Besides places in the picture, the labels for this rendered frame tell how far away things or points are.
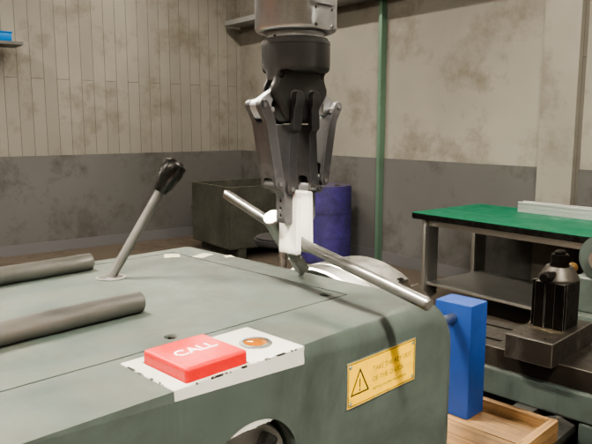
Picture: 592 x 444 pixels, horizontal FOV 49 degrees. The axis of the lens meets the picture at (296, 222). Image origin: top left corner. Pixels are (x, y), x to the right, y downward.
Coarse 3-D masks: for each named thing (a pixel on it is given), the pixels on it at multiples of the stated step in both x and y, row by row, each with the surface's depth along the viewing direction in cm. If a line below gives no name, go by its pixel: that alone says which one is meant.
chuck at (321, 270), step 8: (312, 264) 98; (320, 264) 97; (312, 272) 94; (320, 272) 93; (328, 272) 93; (336, 272) 93; (344, 272) 94; (344, 280) 91; (352, 280) 92; (360, 280) 92
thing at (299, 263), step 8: (264, 216) 74; (272, 216) 74; (264, 224) 74; (272, 224) 73; (272, 232) 75; (288, 256) 80; (296, 256) 79; (296, 264) 80; (304, 264) 81; (304, 272) 82
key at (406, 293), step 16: (224, 192) 81; (240, 208) 79; (256, 208) 78; (304, 240) 72; (320, 256) 70; (336, 256) 68; (352, 272) 65; (368, 272) 63; (384, 288) 61; (400, 288) 60; (416, 304) 58; (432, 304) 58
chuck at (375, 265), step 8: (344, 256) 106; (352, 256) 103; (360, 256) 103; (328, 264) 97; (360, 264) 98; (368, 264) 98; (376, 264) 99; (384, 264) 99; (376, 272) 96; (384, 272) 97; (392, 272) 97; (400, 272) 98; (400, 280) 97
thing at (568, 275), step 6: (546, 264) 138; (546, 270) 136; (552, 270) 135; (558, 270) 134; (564, 270) 134; (570, 270) 134; (558, 276) 134; (564, 276) 134; (570, 276) 134; (576, 276) 134; (552, 282) 134; (558, 282) 134; (564, 282) 133; (570, 282) 133; (576, 282) 134
